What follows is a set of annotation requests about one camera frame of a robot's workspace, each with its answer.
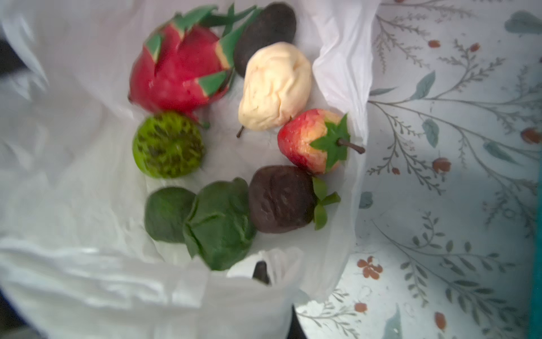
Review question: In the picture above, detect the red dragon fruit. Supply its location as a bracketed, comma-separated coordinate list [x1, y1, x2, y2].
[128, 5, 262, 115]

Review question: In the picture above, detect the red strawberry fruit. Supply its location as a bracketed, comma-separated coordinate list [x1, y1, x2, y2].
[277, 109, 366, 175]

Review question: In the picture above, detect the spiky green custard apple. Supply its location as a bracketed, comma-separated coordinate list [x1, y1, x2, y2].
[132, 112, 206, 179]

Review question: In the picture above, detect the dark purple mangosteen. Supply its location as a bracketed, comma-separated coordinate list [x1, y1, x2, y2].
[248, 165, 341, 234]

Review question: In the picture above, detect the dark green round fruit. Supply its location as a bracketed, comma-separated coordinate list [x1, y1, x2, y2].
[144, 186, 196, 244]

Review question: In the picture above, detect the dark avocado fruit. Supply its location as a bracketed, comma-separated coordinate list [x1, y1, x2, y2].
[233, 2, 297, 78]

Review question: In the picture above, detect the green lime fruit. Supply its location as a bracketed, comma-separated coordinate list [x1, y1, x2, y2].
[183, 177, 257, 271]

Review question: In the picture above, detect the teal plastic basket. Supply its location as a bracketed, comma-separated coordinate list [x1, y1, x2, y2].
[527, 165, 542, 339]

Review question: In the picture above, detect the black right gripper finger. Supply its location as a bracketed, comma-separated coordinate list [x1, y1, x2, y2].
[251, 260, 308, 339]

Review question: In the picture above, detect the cream pear fruit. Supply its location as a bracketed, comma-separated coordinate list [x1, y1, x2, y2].
[238, 42, 312, 131]

